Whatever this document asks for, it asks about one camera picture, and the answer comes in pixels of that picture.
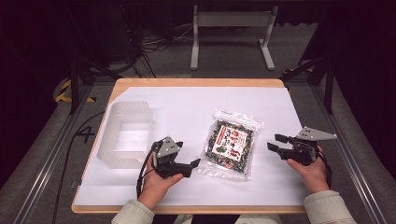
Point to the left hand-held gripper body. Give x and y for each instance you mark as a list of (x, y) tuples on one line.
[(168, 147)]

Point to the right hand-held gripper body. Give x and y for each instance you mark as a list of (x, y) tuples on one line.
[(303, 151)]

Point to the clear printed snack packet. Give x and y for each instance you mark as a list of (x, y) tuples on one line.
[(230, 143)]

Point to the translucent plastic container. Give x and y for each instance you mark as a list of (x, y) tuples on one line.
[(124, 155)]

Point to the person's right hand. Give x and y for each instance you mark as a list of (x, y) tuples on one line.
[(314, 175)]

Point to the person's left hand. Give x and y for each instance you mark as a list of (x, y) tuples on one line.
[(155, 186)]

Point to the wooden-edged white work board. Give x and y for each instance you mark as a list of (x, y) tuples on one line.
[(193, 105)]

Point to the black metal stand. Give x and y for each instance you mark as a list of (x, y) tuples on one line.
[(328, 84), (74, 81)]

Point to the yellow black hazard tape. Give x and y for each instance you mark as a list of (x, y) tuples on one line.
[(63, 93)]

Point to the grey metal stand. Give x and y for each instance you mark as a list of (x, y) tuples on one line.
[(233, 18)]

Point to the aluminium rail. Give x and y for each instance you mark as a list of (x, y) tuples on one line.
[(49, 161), (345, 158)]

